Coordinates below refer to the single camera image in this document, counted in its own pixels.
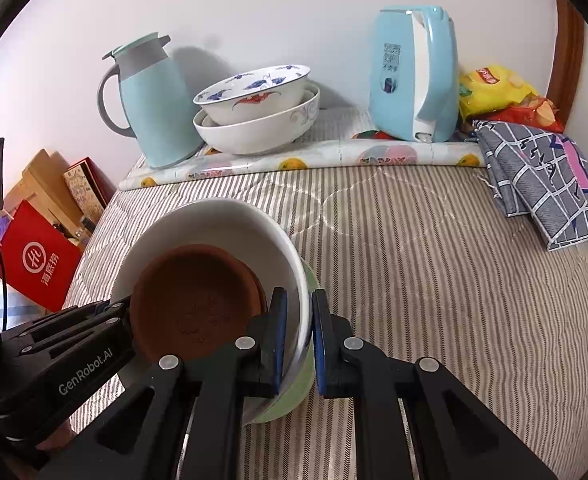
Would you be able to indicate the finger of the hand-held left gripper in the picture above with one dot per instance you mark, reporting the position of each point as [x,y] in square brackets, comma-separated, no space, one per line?
[84,337]
[74,317]

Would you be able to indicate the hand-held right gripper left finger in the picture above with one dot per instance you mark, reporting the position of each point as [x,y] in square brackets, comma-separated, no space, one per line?
[279,340]

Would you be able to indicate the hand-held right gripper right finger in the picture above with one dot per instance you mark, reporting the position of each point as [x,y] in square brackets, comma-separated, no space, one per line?
[319,340]

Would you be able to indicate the green plate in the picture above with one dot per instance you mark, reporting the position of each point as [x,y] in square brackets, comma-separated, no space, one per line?
[294,390]

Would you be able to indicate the brown round plate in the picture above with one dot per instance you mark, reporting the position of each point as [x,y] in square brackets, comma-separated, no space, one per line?
[194,300]

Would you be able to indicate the plain white bowl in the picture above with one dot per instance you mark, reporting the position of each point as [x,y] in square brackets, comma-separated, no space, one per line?
[214,225]

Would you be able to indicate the red paper bag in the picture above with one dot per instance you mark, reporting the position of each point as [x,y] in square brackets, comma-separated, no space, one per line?
[39,260]

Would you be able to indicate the striped quilted mattress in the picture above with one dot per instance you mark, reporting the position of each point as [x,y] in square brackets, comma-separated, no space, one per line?
[424,285]

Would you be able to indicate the red patterned gift box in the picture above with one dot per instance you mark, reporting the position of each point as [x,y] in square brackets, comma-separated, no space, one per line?
[86,190]

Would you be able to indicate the brown cardboard box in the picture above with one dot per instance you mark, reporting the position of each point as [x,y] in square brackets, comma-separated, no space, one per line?
[39,180]

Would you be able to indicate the fruit print tablecloth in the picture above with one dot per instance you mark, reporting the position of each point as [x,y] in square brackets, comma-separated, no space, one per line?
[334,155]

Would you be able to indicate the white bowl with grey swirls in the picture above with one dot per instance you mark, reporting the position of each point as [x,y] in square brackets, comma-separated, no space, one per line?
[254,137]

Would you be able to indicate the light blue thermos jug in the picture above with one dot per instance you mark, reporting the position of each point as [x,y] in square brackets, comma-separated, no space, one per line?
[159,110]

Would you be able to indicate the white bowl with floral rim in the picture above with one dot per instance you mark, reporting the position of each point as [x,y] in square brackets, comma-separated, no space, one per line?
[254,105]

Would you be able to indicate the light blue electric kettle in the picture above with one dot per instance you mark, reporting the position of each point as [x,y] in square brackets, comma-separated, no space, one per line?
[399,95]

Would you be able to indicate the grey checkered cloth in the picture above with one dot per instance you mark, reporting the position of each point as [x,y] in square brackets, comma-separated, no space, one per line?
[539,180]

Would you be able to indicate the yellow chip bag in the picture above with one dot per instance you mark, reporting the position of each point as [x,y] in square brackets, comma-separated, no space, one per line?
[494,87]

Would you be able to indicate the red chip bag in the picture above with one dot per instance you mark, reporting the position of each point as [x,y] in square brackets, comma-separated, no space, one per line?
[539,117]

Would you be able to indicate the brown wooden post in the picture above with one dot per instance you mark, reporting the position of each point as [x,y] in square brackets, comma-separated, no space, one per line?
[569,50]

